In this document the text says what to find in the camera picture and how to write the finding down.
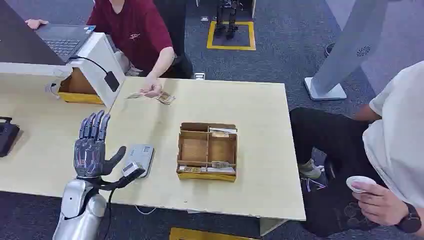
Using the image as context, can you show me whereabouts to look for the white floor kiosk stand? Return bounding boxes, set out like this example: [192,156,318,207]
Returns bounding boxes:
[303,0,392,102]

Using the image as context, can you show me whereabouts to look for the white round disc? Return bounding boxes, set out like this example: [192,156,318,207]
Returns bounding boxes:
[345,175,378,194]

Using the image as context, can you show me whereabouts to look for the brown and yellow wooden box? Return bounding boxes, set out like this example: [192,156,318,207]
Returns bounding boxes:
[57,67,106,106]

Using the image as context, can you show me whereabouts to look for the person in red top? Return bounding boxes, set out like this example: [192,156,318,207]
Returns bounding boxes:
[24,0,195,99]

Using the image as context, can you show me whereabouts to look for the dark laptop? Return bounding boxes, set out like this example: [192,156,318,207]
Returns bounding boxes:
[34,23,97,64]

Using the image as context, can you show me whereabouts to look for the grey card reader device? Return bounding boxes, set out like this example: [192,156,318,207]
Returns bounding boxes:
[124,144,156,179]

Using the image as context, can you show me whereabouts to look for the yellow board under desk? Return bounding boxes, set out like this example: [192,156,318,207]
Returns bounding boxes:
[168,227,260,240]

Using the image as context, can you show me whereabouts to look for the black power adapter with cable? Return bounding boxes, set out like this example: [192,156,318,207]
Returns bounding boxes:
[67,55,121,93]

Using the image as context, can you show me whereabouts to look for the white card in box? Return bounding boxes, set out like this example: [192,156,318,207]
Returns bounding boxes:
[208,127,238,135]

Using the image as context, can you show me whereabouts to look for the yellow floor tape square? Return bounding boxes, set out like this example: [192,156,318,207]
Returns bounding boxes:
[206,20,257,52]

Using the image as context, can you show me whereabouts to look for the white cable under desk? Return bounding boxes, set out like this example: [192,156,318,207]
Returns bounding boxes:
[134,204,157,216]

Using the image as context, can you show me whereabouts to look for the black robot legs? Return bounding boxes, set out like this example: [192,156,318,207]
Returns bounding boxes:
[213,0,240,40]

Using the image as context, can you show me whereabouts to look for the white slanted stand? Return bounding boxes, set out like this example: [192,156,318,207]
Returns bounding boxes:
[67,31,127,109]

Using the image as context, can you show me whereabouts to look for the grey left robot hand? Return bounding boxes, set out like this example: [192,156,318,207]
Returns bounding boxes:
[73,110,127,180]

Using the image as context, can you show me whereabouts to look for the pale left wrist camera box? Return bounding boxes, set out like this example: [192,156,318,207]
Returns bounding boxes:
[121,161,147,180]

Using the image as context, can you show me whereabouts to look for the black device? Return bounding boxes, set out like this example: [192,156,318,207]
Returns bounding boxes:
[0,116,21,159]

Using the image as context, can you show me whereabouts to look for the black wristwatch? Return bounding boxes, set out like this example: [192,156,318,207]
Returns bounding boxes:
[395,202,423,234]

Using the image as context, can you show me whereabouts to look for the printed patterned card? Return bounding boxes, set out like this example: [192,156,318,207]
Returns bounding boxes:
[154,91,177,106]

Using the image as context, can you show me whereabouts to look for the person in white top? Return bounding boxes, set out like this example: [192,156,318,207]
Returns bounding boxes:
[289,60,424,238]

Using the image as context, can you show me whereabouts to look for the wooden card box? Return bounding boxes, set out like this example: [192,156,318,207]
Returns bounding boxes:
[176,122,239,183]

